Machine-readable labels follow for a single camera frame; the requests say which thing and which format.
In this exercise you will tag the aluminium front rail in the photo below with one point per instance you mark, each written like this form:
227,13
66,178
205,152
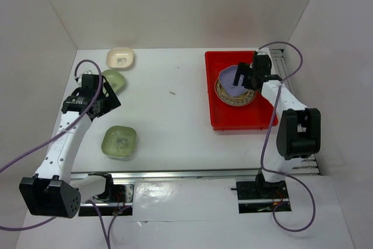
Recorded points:
182,174

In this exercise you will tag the red plastic bin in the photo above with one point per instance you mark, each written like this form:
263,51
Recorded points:
255,115

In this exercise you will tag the round floral brown-rimmed plate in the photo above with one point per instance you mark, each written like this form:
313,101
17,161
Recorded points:
240,101

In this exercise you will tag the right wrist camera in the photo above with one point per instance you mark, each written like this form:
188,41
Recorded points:
260,52

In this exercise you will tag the purple square panda plate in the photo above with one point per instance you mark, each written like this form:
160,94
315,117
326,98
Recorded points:
226,79

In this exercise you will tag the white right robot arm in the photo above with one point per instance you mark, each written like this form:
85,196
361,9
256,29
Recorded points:
299,132

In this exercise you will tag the green square panda plate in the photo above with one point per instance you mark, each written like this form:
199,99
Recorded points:
119,142
115,79

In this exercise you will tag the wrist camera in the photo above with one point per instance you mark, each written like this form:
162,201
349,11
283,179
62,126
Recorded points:
79,78
260,52

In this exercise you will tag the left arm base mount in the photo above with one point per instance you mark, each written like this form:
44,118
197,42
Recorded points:
116,200

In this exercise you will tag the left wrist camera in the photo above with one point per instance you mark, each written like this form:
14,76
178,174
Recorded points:
79,78

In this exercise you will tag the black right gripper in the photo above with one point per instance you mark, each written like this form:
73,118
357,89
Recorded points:
243,69

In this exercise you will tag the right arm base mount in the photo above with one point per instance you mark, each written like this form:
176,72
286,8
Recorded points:
254,197

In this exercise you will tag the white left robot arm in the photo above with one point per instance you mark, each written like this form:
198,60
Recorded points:
50,192

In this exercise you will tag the cream square panda plate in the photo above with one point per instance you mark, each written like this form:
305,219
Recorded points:
120,58

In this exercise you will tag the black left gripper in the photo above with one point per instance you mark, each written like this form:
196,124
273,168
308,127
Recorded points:
111,102

